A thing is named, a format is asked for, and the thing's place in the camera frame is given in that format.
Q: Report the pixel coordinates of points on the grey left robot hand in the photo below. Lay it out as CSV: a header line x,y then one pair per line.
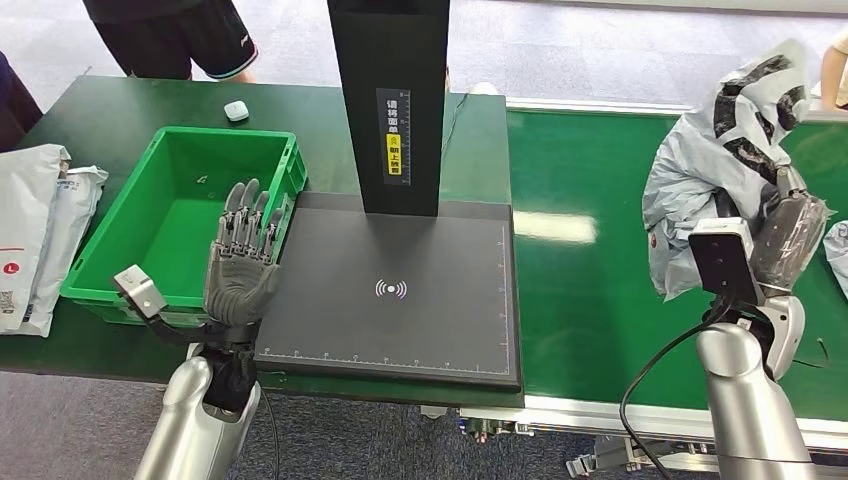
x,y
238,291

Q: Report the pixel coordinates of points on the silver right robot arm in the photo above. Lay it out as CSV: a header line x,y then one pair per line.
x,y
748,411

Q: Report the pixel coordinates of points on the white package with blue print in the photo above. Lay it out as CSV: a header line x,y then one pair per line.
x,y
74,218

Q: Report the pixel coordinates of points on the white earbuds case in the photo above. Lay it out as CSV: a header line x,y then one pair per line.
x,y
236,111

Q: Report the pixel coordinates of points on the green plastic crate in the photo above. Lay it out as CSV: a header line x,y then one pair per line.
x,y
185,225

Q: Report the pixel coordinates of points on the person in dark blue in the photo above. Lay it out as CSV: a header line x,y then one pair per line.
x,y
13,106

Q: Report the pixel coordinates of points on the white package with red mark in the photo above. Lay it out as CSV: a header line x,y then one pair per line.
x,y
26,218

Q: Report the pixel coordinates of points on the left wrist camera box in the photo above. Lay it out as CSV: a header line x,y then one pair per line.
x,y
139,291

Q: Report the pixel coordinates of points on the green conveyor belt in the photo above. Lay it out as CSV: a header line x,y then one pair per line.
x,y
583,298

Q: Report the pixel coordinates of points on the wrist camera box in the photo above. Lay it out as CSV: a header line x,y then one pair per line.
x,y
139,291
725,265

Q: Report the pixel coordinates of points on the person in pale yellow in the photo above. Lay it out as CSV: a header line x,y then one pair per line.
x,y
836,73

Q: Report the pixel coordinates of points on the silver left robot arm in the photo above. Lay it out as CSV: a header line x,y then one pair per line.
x,y
192,430

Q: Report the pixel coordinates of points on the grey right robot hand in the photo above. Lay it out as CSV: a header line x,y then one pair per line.
x,y
792,238

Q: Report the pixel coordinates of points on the white rounded object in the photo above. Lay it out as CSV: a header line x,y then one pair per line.
x,y
484,88

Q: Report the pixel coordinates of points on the black inbound scanner machine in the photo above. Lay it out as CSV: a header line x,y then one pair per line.
x,y
397,331

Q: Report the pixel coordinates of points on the grey package with black print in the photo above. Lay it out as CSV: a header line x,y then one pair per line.
x,y
702,166

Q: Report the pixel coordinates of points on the person in black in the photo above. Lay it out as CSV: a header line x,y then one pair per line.
x,y
172,33

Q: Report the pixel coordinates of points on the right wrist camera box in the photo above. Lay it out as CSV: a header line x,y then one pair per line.
x,y
725,265

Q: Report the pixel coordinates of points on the grey package with red print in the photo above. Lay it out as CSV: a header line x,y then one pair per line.
x,y
840,255

